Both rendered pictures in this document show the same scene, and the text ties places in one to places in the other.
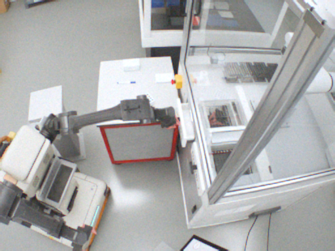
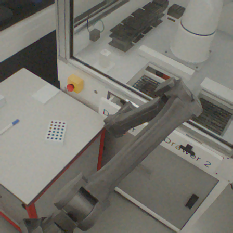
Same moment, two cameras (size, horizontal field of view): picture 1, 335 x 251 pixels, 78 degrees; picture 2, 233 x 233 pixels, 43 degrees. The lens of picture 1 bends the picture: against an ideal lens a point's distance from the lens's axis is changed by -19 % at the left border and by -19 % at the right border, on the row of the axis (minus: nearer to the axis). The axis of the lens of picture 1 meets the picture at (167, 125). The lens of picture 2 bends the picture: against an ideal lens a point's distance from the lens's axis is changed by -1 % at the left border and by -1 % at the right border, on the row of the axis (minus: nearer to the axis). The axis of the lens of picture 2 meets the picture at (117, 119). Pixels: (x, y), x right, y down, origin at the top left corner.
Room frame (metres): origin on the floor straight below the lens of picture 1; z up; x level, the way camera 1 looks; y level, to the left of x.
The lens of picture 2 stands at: (0.31, 0.65, 1.92)
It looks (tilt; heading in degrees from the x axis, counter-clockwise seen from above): 49 degrees down; 309
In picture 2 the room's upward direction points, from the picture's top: 10 degrees clockwise
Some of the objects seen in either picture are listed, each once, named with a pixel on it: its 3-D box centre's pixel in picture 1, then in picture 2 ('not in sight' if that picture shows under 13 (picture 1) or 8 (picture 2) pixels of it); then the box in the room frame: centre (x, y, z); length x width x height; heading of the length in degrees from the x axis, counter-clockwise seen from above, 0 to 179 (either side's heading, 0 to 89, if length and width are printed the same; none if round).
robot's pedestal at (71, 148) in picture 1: (59, 128); not in sight; (0.99, 0.94, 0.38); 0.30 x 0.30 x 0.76; 19
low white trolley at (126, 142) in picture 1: (138, 116); (33, 164); (1.20, 0.25, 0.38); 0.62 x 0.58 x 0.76; 12
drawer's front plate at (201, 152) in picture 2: (197, 168); (188, 148); (0.55, -0.19, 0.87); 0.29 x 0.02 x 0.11; 12
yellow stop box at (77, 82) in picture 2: (178, 81); (74, 83); (1.18, -0.04, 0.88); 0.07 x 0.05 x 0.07; 12
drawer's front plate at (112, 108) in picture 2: (180, 122); (125, 119); (0.85, -0.08, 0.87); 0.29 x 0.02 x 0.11; 12
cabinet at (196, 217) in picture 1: (239, 154); (164, 122); (0.91, -0.61, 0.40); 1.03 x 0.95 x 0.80; 12
